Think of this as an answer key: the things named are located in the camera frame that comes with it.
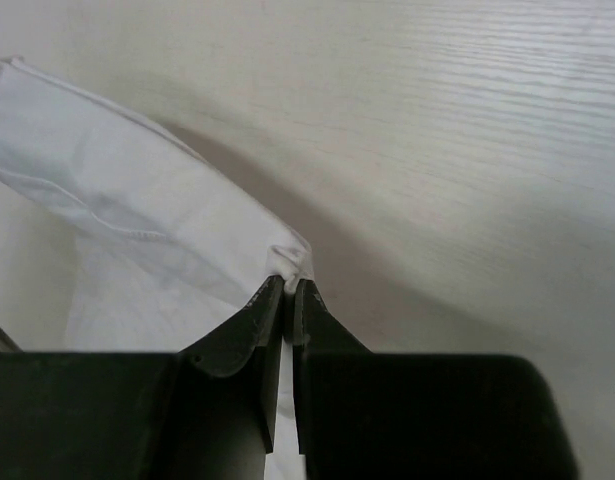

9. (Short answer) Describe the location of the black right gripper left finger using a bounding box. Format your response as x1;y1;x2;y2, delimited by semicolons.
0;276;284;479

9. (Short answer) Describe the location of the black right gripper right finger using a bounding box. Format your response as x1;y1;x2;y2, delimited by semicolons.
293;280;579;479

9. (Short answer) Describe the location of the white fabric skirt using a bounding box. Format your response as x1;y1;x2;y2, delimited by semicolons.
0;55;318;480

